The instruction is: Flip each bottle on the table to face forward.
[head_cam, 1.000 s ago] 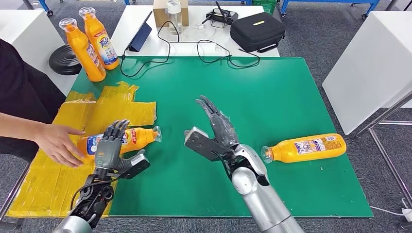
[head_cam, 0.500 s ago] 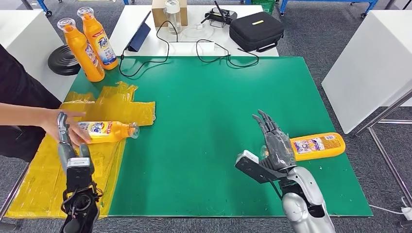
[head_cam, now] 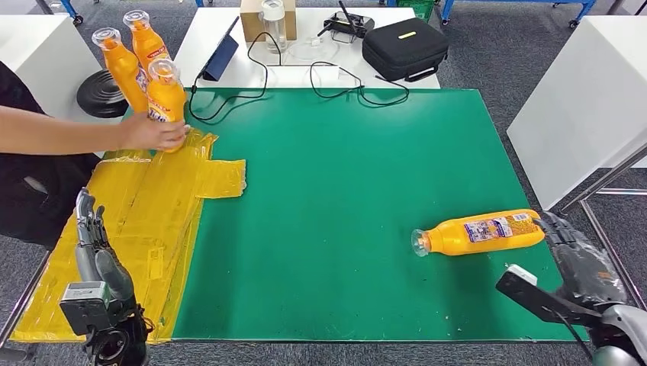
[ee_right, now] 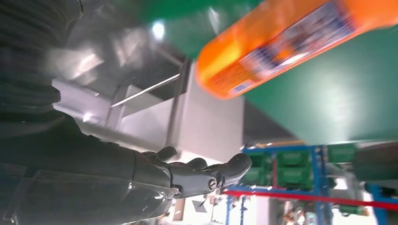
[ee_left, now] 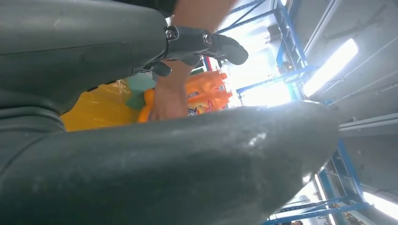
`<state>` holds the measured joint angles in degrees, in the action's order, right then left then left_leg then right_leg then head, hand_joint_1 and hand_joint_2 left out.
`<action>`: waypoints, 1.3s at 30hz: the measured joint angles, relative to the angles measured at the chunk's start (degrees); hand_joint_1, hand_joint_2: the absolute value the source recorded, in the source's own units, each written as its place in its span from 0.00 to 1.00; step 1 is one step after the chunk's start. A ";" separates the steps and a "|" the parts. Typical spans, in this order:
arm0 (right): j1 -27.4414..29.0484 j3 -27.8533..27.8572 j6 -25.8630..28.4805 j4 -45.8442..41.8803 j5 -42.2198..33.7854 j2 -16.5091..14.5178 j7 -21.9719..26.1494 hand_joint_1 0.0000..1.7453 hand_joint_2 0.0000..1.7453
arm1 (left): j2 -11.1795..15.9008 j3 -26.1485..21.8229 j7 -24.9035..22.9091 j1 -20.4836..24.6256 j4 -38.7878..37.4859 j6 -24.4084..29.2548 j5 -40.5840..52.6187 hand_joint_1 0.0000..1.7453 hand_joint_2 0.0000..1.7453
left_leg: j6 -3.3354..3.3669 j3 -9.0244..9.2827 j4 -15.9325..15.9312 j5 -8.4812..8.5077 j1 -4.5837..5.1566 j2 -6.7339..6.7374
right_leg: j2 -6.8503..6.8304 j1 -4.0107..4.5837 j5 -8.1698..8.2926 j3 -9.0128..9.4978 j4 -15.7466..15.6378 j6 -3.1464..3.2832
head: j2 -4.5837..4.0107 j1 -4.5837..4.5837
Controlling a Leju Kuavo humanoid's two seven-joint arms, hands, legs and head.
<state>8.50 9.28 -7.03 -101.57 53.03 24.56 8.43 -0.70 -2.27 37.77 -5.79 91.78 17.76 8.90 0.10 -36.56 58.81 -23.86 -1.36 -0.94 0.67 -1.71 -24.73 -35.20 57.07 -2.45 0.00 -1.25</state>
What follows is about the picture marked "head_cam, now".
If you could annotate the person's hand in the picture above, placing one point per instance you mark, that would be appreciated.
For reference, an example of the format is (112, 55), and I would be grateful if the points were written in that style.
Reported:
(151, 134)

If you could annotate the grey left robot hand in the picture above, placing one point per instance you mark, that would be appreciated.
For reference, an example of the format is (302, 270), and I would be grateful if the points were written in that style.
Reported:
(96, 262)

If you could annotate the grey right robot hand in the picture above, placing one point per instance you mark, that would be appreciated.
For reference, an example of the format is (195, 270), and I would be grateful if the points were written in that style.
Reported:
(586, 273)

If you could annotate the orange detergent bottle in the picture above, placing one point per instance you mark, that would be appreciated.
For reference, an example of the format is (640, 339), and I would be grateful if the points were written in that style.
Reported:
(146, 45)
(167, 96)
(455, 242)
(124, 76)

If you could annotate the person's forearm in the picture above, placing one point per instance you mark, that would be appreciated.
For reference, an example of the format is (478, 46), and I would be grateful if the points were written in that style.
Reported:
(60, 134)

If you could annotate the clear plastic water bottle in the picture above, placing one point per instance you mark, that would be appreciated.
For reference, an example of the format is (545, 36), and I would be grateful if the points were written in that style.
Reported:
(274, 29)

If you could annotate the black round ribbed disc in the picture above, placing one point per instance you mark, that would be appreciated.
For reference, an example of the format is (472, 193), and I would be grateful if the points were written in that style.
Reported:
(101, 96)

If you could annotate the yellow tape sheet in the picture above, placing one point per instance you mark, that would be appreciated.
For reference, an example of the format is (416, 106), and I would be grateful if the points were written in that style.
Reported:
(151, 227)

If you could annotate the white table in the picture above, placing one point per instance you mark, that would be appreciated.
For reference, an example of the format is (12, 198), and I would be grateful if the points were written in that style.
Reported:
(184, 63)

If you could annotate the person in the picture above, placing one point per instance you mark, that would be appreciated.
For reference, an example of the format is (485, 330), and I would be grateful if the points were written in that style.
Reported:
(40, 202)

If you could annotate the dark blue tablet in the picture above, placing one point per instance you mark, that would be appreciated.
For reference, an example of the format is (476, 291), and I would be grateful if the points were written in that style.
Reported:
(221, 56)

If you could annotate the cardboard box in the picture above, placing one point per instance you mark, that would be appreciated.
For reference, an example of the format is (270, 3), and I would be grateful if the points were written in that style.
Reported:
(251, 24)

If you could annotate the white power adapter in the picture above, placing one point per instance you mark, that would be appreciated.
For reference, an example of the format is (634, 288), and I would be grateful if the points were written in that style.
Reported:
(302, 75)

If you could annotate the green table mat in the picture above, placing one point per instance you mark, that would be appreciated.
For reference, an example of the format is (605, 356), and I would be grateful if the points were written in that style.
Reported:
(354, 151)

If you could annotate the black remote controller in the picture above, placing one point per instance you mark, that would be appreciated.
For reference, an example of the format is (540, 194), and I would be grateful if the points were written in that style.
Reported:
(353, 23)

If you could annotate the black carrying case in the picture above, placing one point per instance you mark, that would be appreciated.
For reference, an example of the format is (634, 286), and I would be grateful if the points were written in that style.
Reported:
(404, 49)

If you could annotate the green crate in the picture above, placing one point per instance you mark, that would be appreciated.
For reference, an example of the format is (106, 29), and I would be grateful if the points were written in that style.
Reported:
(414, 2)

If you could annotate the grey metal table frame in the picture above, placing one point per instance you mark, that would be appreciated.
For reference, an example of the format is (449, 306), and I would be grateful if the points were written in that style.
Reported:
(601, 242)

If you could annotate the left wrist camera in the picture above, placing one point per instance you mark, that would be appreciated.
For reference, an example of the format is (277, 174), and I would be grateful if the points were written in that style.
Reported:
(86, 308)

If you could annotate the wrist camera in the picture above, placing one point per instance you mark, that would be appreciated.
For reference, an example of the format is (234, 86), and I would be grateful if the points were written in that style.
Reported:
(531, 298)
(86, 308)

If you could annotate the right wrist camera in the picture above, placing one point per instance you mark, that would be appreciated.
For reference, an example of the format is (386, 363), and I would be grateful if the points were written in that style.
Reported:
(531, 298)

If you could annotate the blue metal cart frame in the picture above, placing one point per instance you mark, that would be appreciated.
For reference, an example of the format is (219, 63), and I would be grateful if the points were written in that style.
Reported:
(67, 7)
(445, 12)

